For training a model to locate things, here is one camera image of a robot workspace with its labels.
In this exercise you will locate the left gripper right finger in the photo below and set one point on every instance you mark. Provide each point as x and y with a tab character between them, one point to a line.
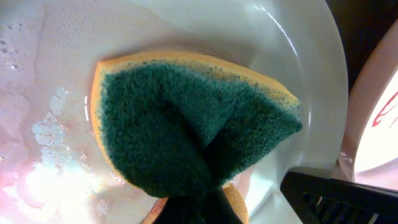
317	200

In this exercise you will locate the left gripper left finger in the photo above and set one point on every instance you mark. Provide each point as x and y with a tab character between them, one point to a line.
210	208

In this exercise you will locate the pink plate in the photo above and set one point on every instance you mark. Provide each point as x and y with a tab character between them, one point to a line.
368	152

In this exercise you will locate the green yellow sponge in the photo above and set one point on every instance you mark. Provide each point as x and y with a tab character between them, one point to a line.
183	124

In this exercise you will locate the light green plate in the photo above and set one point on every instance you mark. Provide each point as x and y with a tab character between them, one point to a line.
52	170

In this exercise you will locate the large brown serving tray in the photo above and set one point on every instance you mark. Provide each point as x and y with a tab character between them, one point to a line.
361	24

